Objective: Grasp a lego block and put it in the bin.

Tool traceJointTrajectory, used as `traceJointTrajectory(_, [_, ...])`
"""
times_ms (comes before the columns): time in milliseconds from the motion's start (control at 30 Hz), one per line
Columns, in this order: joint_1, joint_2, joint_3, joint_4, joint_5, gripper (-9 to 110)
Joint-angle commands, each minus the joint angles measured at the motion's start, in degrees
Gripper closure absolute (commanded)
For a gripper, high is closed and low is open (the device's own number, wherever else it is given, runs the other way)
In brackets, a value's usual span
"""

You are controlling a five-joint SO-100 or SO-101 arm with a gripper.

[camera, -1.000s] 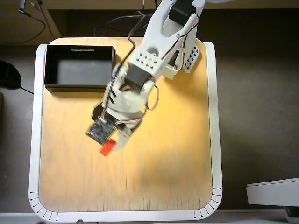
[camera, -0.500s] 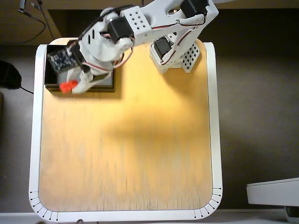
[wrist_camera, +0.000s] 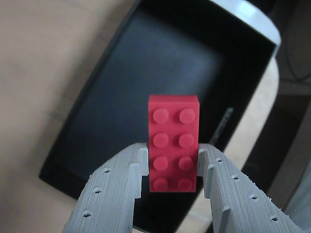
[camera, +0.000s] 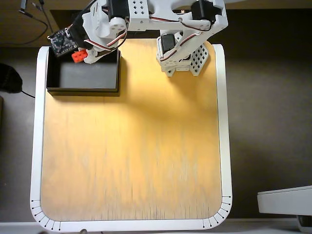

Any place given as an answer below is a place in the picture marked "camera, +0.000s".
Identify brown wooden desk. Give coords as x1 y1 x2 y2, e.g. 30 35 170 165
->
0 0 312 47

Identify red lego block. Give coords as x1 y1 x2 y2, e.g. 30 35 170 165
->
71 49 88 64

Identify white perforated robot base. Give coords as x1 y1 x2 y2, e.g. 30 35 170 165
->
156 31 211 78

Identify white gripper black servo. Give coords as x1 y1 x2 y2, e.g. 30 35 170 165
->
82 0 130 65

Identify black rectangular bin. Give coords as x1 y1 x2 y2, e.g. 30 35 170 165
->
46 46 122 97

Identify red white servo wires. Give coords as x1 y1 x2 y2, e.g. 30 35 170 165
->
82 14 213 61

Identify black power cord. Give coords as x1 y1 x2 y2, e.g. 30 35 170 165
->
19 89 37 99

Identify black camera circuit board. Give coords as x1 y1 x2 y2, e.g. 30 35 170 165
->
47 27 79 58

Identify black cable with plug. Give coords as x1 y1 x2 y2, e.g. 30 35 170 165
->
18 0 49 46

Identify white device housing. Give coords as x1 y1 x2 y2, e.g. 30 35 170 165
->
257 185 312 217

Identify black camera cable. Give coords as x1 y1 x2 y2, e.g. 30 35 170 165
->
66 0 98 34

